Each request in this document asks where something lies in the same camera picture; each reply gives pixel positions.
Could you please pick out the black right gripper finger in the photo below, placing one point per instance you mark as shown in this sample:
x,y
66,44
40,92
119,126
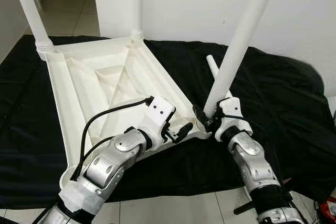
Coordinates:
x,y
200,113

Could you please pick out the white plastic table top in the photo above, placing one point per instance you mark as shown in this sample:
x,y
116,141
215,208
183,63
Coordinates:
x,y
89,82

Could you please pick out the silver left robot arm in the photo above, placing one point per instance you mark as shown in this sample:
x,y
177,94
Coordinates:
x,y
105,171

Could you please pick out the black table cloth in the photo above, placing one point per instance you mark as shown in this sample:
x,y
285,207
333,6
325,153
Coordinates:
x,y
294,119

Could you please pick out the black metal table leg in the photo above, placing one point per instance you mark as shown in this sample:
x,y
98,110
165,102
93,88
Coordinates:
x,y
244,205

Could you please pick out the pink seat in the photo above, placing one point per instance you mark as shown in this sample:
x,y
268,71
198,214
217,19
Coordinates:
x,y
287,181

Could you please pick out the red round object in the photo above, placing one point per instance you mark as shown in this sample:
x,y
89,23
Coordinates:
x,y
331,208

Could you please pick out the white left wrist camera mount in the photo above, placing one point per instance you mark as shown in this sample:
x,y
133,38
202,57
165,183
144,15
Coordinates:
x,y
157,113

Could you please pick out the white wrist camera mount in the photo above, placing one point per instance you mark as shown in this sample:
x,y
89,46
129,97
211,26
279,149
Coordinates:
x,y
157,113
231,107

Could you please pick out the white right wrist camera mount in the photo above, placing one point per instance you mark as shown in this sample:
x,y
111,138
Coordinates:
x,y
231,107

